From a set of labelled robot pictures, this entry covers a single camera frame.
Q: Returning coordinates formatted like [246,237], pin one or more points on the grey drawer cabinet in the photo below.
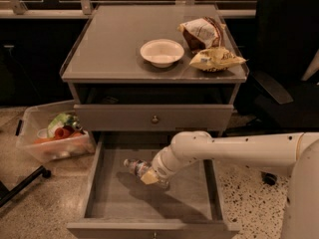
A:
[106,66]

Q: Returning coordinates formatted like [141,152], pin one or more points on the white bowl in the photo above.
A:
[162,53]

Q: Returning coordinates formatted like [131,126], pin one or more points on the clear plastic storage bin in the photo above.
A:
[33,138]

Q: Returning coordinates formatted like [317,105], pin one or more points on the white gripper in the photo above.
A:
[161,168]

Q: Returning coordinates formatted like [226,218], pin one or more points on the green white bag in bin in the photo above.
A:
[61,120]

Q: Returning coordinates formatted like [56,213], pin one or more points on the open grey lower drawer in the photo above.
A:
[117,205]

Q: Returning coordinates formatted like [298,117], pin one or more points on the closed grey drawer with knob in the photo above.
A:
[153,117]

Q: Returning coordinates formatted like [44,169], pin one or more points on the orange red items in bin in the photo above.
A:
[58,134]

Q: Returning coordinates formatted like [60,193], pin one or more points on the yellow chip bag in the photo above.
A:
[215,59]

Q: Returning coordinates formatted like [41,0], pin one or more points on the black chair leg with caster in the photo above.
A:
[6,195]

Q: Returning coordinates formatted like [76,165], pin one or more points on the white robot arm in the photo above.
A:
[297,152]

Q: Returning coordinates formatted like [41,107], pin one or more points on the black office chair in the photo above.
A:
[282,91]

